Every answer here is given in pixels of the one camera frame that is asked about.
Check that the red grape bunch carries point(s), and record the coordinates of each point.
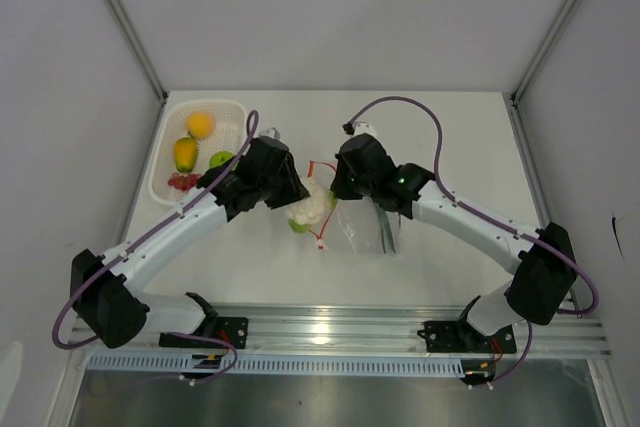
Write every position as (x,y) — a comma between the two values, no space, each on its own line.
(183,182)

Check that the white perforated plastic basket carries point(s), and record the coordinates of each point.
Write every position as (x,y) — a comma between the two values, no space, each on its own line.
(228,135)

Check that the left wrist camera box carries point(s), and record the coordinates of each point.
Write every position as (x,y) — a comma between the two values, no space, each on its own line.
(270,132)

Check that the clear zip bag orange zipper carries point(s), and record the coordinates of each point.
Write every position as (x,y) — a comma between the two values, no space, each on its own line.
(351,226)

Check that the green apple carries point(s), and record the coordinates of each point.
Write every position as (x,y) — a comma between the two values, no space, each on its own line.
(220,159)

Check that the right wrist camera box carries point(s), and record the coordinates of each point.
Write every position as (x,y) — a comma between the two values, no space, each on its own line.
(355,128)

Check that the aluminium corner post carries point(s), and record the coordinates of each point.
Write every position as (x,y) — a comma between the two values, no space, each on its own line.
(553,34)
(131,38)

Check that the white cauliflower with green leaves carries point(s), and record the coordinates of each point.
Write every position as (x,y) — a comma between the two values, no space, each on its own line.
(306,213)

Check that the orange round fruit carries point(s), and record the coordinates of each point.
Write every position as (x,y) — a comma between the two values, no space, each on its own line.
(200,125)

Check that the white slotted cable duct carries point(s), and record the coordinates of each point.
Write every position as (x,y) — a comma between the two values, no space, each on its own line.
(200,364)

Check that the left aluminium corner post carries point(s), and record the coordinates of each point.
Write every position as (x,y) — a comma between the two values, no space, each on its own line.
(131,38)

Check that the right aluminium corner post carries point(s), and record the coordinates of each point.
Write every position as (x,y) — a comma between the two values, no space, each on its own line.
(553,34)

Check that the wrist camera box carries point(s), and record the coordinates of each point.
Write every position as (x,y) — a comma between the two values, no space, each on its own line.
(270,132)
(355,128)

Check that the yellow-green mango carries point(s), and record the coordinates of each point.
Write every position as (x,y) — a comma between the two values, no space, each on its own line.
(185,152)

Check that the green scallion stalks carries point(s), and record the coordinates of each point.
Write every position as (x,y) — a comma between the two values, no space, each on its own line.
(390,225)

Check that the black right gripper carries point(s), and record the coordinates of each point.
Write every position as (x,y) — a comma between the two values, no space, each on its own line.
(338,187)

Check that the aluminium rail frame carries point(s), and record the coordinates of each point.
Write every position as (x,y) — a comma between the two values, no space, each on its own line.
(392,331)

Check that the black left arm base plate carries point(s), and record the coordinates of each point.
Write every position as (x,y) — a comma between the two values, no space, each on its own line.
(235,331)

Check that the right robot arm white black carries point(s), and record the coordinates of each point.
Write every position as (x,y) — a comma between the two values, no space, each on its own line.
(535,258)

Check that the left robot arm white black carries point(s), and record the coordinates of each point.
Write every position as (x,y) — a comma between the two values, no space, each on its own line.
(107,291)

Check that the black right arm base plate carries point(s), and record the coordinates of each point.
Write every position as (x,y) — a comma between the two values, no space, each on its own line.
(459,337)

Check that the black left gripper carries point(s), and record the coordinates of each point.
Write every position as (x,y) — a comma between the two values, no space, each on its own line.
(294,190)

